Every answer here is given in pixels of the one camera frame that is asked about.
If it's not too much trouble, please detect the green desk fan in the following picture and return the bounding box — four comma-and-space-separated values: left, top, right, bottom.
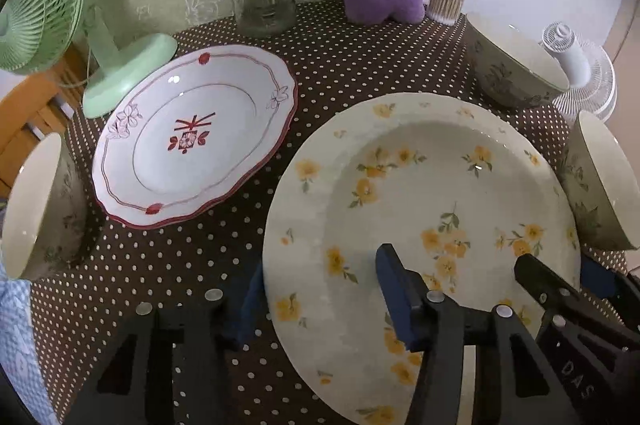
1, 0, 177, 118

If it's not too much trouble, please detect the brown polka dot tablecloth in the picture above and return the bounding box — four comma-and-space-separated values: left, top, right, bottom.
29, 0, 632, 425

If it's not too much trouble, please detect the round yellow floral plate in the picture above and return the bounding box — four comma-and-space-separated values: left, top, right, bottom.
262, 93, 580, 424

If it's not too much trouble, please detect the toothpick container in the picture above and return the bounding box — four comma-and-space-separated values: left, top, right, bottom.
426, 0, 464, 26

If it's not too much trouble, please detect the blue checked bedding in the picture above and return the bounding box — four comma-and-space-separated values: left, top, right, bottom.
0, 266, 58, 424

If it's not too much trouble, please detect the white fan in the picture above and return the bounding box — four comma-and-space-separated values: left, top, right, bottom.
540, 22, 617, 125

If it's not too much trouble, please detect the red patterned white plate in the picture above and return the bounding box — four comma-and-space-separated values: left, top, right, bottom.
92, 44, 297, 229

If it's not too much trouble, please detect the grey floral bowl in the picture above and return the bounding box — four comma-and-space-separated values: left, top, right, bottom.
1, 132, 87, 281

